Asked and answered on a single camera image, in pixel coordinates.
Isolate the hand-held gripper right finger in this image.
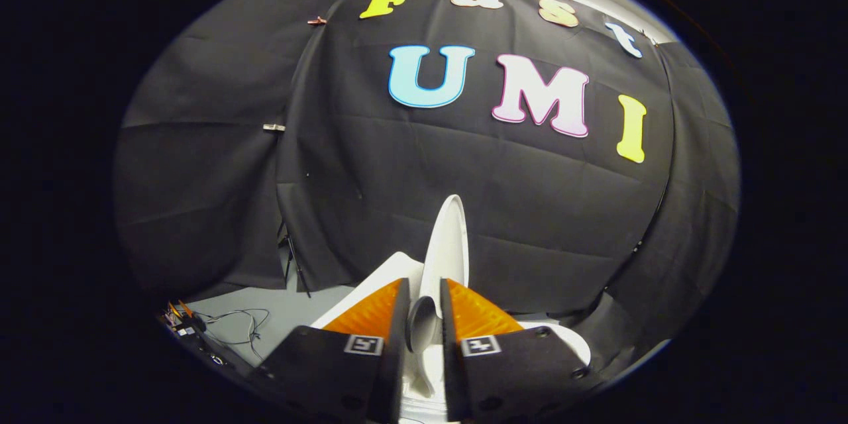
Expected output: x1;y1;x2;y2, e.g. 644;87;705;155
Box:
439;277;594;423

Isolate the thin grey cable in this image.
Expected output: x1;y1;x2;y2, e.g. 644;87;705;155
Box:
195;307;271;360

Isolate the white toilet bowl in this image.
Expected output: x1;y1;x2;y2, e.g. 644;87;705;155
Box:
397;320;592;415

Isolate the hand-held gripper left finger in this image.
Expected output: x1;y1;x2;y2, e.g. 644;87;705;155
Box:
248;277;411;424

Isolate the black tripod stand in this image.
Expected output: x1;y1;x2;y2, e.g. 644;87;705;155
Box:
277;221;312;299

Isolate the small electronic devices pile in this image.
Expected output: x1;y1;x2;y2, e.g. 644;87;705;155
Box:
159;300;207;344

